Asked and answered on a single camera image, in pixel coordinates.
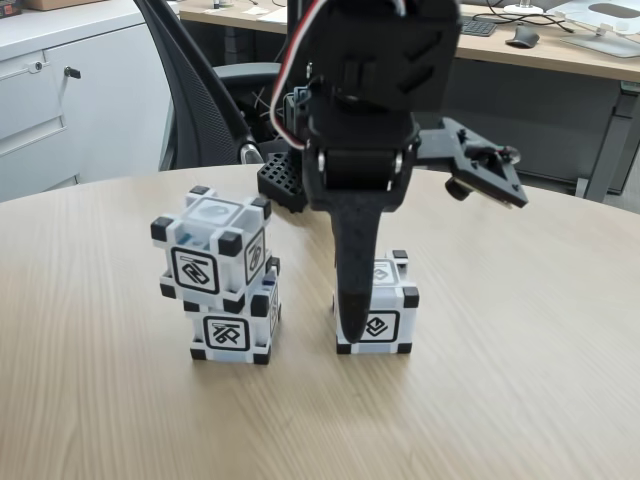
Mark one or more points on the white cube layered diamond symbol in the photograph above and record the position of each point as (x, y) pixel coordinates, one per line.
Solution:
(382, 325)

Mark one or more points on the white cube lightning symbol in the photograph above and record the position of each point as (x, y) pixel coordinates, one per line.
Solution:
(195, 272)

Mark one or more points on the white cube paperclip symbol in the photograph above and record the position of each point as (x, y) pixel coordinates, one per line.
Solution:
(225, 332)

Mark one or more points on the black mesh office chair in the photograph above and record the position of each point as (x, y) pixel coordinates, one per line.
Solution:
(200, 100)

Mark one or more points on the white paper sheet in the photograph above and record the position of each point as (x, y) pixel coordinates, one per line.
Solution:
(272, 16)

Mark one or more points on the black keyboard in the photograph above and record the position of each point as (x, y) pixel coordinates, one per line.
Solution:
(477, 27)

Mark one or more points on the dark computer mouse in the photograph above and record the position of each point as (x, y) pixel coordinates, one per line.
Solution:
(522, 36)

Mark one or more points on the white round stand base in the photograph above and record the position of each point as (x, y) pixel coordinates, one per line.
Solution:
(522, 7)

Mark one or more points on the white filing cabinet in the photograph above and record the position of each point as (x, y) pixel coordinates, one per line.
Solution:
(100, 125)

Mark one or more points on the silver laptop stand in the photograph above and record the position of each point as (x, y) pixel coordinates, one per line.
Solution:
(605, 35)

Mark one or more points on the black cabinet key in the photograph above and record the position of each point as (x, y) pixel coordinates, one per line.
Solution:
(73, 72)

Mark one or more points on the brown cardboard box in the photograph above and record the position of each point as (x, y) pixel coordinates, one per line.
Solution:
(70, 4)

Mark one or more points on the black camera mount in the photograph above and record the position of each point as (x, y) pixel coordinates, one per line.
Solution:
(475, 150)

